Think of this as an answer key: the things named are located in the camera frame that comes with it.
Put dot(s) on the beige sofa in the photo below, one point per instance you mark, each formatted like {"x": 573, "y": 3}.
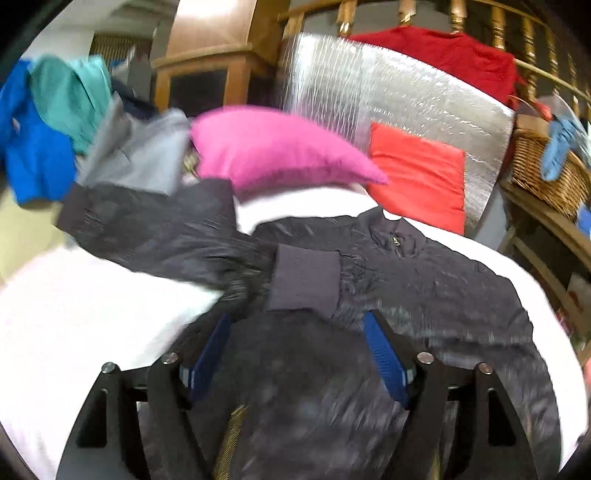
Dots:
{"x": 23, "y": 230}

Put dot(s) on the wooden shelf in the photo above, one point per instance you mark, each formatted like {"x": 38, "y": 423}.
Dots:
{"x": 545, "y": 230}

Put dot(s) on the light blue cloth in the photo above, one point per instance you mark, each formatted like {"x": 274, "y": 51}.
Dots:
{"x": 556, "y": 147}

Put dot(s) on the red pillow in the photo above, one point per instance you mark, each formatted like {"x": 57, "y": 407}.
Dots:
{"x": 415, "y": 180}

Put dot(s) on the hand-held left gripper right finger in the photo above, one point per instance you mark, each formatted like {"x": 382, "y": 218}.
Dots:
{"x": 385, "y": 355}

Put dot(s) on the white fleece blanket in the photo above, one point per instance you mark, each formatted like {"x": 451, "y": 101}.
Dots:
{"x": 92, "y": 314}

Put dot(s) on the dark navy garment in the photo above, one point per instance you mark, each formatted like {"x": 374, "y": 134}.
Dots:
{"x": 136, "y": 104}

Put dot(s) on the wooden cabinet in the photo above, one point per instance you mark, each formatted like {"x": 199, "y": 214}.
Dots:
{"x": 212, "y": 41}

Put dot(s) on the patterned brown cloth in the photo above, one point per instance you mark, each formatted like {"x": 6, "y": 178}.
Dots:
{"x": 191, "y": 164}

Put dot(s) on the pink pillow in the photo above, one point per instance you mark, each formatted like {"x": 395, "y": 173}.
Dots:
{"x": 277, "y": 147}

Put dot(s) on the silver foil insulation mat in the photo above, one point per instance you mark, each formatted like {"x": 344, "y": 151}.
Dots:
{"x": 369, "y": 87}

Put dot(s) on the wooden railing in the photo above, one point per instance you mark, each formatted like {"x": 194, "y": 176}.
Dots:
{"x": 498, "y": 21}

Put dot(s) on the wicker basket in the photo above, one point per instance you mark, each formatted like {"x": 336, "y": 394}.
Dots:
{"x": 535, "y": 170}

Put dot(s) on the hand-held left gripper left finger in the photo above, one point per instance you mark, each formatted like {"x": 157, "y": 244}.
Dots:
{"x": 210, "y": 355}

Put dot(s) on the blue jacket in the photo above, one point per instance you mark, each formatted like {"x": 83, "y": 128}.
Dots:
{"x": 32, "y": 157}

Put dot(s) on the black quilted jacket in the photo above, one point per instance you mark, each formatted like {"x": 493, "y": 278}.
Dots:
{"x": 438, "y": 286}

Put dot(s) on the teal shirt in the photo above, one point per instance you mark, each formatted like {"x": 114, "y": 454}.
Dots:
{"x": 64, "y": 101}

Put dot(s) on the grey garment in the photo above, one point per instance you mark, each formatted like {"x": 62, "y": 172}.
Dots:
{"x": 138, "y": 157}

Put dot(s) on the red garment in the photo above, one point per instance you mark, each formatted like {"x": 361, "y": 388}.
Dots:
{"x": 452, "y": 60}

